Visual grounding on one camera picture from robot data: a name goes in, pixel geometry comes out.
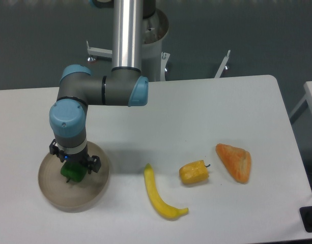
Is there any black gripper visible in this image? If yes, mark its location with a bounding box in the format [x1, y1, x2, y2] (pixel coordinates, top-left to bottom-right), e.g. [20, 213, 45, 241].
[49, 139, 101, 174]

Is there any green bell pepper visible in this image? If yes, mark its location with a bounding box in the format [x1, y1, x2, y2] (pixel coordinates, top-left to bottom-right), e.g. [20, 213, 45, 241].
[60, 162, 87, 182]

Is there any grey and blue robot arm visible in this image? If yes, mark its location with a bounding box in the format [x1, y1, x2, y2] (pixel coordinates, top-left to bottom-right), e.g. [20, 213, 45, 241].
[49, 1, 148, 173]

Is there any beige round plate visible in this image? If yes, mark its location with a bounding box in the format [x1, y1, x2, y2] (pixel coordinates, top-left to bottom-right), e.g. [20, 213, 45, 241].
[38, 141, 110, 212]

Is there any long yellow chili pepper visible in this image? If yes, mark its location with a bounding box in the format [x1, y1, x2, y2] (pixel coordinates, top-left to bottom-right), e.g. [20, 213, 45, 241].
[144, 164, 189, 220]

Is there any yellow bell pepper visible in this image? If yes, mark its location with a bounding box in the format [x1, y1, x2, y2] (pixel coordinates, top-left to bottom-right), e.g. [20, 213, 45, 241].
[179, 160, 210, 185]

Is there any orange bread wedge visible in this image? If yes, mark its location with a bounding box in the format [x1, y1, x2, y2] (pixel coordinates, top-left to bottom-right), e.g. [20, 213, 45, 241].
[215, 143, 251, 184]

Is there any black device at right edge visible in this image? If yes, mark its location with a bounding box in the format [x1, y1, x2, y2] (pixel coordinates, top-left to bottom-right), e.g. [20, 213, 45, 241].
[299, 206, 312, 233]

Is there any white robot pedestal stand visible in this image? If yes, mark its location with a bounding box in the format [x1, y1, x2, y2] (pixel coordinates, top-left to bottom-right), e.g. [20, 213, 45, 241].
[84, 7, 232, 82]

